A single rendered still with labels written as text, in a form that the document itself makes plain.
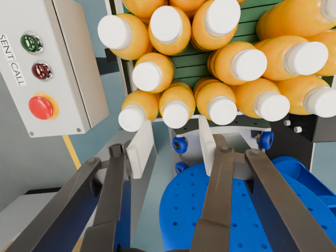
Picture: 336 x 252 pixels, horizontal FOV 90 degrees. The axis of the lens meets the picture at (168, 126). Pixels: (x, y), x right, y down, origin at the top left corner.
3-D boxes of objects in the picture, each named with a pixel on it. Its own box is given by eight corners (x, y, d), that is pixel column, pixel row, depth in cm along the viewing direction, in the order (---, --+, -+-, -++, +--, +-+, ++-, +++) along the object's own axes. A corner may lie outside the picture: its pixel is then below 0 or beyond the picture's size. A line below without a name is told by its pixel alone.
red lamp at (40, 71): (39, 80, 24) (32, 81, 23) (33, 63, 23) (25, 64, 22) (53, 78, 24) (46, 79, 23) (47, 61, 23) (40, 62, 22)
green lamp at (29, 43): (29, 53, 23) (21, 53, 22) (22, 35, 22) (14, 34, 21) (43, 51, 23) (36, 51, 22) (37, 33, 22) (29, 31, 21)
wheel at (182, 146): (182, 158, 40) (188, 155, 41) (180, 141, 38) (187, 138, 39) (171, 151, 44) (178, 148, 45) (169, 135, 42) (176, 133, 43)
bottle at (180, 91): (185, 73, 42) (187, 83, 24) (197, 98, 44) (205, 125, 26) (160, 86, 43) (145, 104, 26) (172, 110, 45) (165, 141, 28)
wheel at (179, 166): (184, 183, 43) (190, 180, 44) (183, 168, 41) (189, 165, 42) (174, 174, 46) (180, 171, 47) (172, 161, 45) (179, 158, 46)
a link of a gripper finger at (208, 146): (205, 144, 13) (216, 143, 12) (198, 115, 19) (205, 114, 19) (206, 177, 14) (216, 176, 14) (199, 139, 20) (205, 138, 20)
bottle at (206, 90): (226, 83, 42) (256, 100, 24) (211, 107, 44) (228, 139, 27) (201, 70, 41) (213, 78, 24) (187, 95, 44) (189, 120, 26)
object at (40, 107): (39, 118, 26) (33, 121, 25) (29, 96, 25) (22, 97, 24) (59, 116, 26) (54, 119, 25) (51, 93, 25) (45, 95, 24)
